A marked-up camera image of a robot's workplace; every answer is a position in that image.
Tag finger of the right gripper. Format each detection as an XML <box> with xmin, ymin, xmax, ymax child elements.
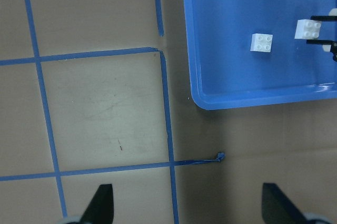
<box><xmin>311</xmin><ymin>8</ymin><xmax>337</xmax><ymax>22</ymax></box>
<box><xmin>306</xmin><ymin>39</ymin><xmax>336</xmax><ymax>62</ymax></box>

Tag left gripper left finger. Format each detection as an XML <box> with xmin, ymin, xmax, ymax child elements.
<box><xmin>79</xmin><ymin>184</ymin><xmax>114</xmax><ymax>224</ymax></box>

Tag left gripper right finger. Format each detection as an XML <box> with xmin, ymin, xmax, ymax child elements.
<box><xmin>262</xmin><ymin>182</ymin><xmax>307</xmax><ymax>223</ymax></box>

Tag white block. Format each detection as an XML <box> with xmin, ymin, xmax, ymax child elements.
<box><xmin>294</xmin><ymin>19</ymin><xmax>322</xmax><ymax>39</ymax></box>
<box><xmin>250</xmin><ymin>33</ymin><xmax>273</xmax><ymax>53</ymax></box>

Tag blue plastic tray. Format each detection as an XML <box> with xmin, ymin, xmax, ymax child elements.
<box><xmin>183</xmin><ymin>0</ymin><xmax>336</xmax><ymax>110</ymax></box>

